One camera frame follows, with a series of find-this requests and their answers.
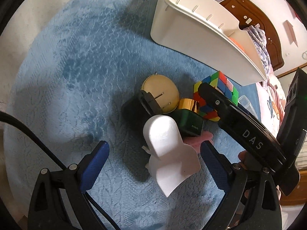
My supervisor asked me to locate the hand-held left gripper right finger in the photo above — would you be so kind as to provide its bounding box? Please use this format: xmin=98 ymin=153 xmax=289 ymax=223
xmin=201 ymin=141 xmax=282 ymax=230

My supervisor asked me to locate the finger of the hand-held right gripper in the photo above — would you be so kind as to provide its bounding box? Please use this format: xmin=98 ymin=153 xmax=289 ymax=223
xmin=198 ymin=83 xmax=287 ymax=172

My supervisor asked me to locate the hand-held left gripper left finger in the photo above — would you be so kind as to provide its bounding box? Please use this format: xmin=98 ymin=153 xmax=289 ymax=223
xmin=28 ymin=140 xmax=110 ymax=230

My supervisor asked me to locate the multicoloured puzzle cube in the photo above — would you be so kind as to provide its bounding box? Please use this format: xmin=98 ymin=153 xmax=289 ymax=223
xmin=194 ymin=71 xmax=239 ymax=121

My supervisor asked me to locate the black plug adapter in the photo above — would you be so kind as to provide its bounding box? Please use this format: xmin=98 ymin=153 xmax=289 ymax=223
xmin=120 ymin=90 xmax=166 ymax=139

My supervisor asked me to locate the orange round container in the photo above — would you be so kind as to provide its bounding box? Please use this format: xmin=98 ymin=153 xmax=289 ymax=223
xmin=228 ymin=37 xmax=246 ymax=52

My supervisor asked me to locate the round gold tin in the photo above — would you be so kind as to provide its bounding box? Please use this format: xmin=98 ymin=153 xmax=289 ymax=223
xmin=140 ymin=75 xmax=180 ymax=113

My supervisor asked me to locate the white plastic storage bin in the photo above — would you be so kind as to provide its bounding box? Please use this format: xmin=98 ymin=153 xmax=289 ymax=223
xmin=150 ymin=0 xmax=268 ymax=87

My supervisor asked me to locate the person's right hand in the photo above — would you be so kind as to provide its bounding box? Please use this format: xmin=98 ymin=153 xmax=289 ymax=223
xmin=238 ymin=149 xmax=250 ymax=171

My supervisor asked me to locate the small clear plastic box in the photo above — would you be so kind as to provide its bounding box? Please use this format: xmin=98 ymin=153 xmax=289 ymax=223
xmin=237 ymin=95 xmax=258 ymax=119

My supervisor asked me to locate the pink printed pillow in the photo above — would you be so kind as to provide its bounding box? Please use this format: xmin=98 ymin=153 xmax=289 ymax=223
xmin=258 ymin=81 xmax=286 ymax=125

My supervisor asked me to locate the dark green box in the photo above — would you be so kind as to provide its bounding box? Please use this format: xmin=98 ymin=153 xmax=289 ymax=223
xmin=171 ymin=109 xmax=204 ymax=138

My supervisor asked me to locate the purple floral blanket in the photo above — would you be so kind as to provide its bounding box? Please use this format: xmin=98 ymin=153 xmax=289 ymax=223
xmin=242 ymin=25 xmax=271 ymax=70

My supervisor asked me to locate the blue plush mat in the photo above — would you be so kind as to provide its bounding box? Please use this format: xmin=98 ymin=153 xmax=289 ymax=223
xmin=3 ymin=0 xmax=267 ymax=230

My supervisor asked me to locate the dark wooden headboard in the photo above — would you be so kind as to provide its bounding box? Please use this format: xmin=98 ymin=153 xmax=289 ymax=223
xmin=221 ymin=0 xmax=285 ymax=71

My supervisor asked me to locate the black cable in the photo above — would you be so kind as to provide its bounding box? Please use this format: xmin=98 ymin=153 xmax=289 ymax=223
xmin=0 ymin=111 xmax=120 ymax=230

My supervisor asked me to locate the pink wall shelf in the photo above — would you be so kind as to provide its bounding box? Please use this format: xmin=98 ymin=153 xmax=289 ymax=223
xmin=284 ymin=20 xmax=298 ymax=46

